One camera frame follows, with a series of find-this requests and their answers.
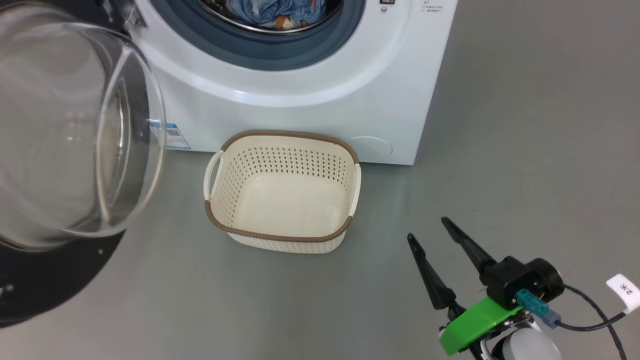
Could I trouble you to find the dark round glass door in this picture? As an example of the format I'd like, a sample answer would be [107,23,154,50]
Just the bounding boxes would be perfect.
[0,0,167,328]

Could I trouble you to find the cream plastic laundry basket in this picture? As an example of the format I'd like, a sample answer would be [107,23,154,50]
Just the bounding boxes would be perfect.
[203,130,362,255]

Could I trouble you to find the silver metal door hinge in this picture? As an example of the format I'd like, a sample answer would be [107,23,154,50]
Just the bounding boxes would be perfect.
[102,0,148,33]

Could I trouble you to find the blue energy label sticker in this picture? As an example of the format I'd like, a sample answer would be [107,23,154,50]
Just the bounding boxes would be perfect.
[150,121,192,151]

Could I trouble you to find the thin black cable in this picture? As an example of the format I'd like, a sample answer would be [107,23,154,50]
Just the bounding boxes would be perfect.
[556,311,628,333]
[562,284,628,360]

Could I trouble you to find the blue cartoon print clothes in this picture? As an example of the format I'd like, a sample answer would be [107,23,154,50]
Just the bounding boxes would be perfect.
[225,0,329,29]

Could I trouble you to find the white washing machine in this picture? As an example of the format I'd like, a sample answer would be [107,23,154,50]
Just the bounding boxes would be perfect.
[127,0,459,166]

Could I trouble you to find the white cable tag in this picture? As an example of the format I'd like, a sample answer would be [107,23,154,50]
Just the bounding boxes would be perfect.
[606,273,640,315]

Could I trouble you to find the grey rubber door gasket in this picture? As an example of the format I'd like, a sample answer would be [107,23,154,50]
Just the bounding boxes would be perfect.
[149,0,367,72]

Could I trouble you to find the round white filter cover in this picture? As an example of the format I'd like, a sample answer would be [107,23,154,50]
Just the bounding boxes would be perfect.
[345,136,394,163]

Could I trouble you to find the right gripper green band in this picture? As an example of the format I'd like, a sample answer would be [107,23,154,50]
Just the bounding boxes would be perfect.
[407,217,532,360]

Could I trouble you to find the teal cable connector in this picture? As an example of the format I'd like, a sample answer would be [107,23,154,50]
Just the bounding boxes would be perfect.
[516,288,562,329]

